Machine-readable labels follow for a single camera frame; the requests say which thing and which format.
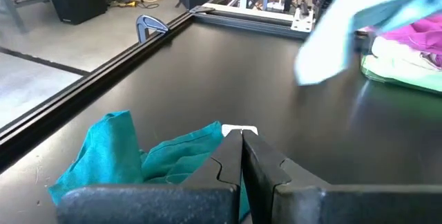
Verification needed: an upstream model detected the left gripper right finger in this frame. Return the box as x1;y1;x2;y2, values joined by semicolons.
242;129;442;224

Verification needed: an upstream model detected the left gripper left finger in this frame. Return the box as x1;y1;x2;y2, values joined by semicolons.
57;129;244;224

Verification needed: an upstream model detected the dark teal towel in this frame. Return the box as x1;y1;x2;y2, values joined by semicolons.
48;109;259;221

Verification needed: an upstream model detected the clear plastic bin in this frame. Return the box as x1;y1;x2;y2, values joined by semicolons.
355;26;442;96

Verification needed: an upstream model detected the lime green towel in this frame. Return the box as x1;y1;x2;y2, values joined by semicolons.
361;54;442;95

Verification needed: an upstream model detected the light blue towel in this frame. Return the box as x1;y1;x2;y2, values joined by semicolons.
294;0;442;86

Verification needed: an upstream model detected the white towel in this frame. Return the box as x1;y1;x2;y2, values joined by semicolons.
371;35;442;72

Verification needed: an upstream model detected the magenta towel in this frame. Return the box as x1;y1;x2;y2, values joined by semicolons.
365;12;442;69

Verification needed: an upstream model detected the metal table clamp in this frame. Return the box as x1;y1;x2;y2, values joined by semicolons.
135;14;170;44

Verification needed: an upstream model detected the silver mounting plate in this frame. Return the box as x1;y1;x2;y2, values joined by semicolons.
290;8;315;33

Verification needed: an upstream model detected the black aluminium table frame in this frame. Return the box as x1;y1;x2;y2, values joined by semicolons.
0;6;311;173

